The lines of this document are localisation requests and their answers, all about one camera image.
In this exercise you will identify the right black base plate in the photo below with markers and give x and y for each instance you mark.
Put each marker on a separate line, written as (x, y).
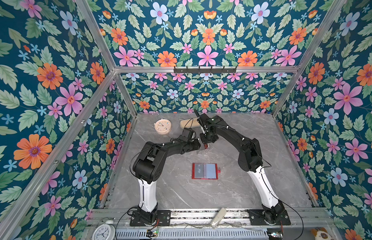
(260, 217)

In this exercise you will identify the red card holder wallet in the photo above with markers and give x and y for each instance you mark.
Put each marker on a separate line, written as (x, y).
(211, 171)

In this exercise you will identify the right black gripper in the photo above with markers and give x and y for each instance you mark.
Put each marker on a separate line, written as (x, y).
(204, 141)

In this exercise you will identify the white remote control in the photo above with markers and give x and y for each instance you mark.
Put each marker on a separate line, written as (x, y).
(218, 218)

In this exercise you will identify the white alarm clock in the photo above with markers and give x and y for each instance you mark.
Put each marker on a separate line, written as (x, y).
(104, 232)

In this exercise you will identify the dark grey credit card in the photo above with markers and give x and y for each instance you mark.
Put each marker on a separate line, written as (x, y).
(199, 171)

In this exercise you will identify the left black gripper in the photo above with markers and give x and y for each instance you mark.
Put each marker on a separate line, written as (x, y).
(196, 145)

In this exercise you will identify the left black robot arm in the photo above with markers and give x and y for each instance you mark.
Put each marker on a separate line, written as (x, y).
(149, 165)

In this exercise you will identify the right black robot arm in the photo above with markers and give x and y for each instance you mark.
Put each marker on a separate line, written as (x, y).
(250, 160)

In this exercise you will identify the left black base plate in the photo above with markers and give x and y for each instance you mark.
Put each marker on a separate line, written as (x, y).
(162, 218)

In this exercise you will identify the black hook rail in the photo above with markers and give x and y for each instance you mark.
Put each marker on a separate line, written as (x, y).
(202, 70)

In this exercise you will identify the plush toy animal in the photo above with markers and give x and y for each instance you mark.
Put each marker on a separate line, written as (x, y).
(321, 234)

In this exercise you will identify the white perforated cable duct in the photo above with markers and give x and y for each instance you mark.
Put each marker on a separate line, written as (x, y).
(191, 234)

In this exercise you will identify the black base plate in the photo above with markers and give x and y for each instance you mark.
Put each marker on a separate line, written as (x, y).
(260, 217)
(162, 218)

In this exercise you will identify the pink round clock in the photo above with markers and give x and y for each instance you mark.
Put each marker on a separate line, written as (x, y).
(163, 126)

